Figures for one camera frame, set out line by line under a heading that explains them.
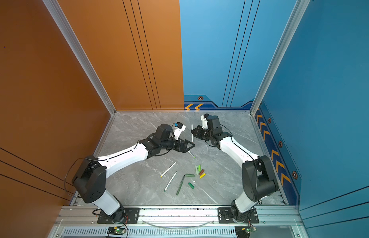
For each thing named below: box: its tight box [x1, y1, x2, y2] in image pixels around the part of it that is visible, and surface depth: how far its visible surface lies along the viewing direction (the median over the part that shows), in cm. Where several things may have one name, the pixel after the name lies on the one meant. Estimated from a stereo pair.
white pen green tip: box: [163, 170, 178, 193], surface depth 85 cm
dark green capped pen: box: [176, 173, 195, 196], surface depth 87 cm
